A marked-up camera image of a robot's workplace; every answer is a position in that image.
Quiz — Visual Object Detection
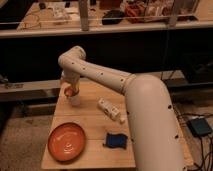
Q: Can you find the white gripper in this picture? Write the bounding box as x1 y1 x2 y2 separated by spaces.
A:
61 71 80 90

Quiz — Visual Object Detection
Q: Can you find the black bag on shelf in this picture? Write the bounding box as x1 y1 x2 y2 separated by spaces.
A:
102 10 124 25

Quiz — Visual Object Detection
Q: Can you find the black power box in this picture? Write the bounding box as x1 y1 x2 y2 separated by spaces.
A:
187 118 213 137

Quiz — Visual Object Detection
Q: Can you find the white plastic bottle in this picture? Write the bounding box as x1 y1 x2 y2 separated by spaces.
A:
97 98 125 124

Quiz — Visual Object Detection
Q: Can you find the red cloth on shelf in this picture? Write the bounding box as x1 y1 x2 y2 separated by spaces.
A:
125 3 145 23

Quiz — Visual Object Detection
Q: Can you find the orange plate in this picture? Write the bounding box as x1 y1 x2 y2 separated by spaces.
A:
47 122 86 162

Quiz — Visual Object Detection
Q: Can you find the blue crumpled cloth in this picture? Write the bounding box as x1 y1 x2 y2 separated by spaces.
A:
103 133 128 149

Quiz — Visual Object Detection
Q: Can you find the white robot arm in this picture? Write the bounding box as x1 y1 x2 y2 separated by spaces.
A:
58 46 187 171

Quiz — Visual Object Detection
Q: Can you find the orange pepper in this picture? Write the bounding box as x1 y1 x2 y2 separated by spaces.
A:
64 86 77 97

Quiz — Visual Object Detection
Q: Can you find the white ceramic cup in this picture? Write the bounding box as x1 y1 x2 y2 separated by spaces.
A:
68 94 80 107

